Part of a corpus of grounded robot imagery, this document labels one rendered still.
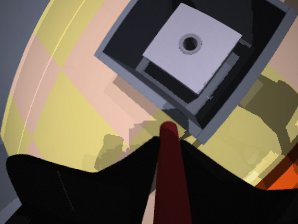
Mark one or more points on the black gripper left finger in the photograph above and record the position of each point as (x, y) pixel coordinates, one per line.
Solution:
(115, 195)

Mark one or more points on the dark red peg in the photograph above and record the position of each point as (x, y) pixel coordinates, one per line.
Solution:
(171, 205)

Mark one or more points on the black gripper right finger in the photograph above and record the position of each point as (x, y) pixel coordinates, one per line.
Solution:
(216, 196)

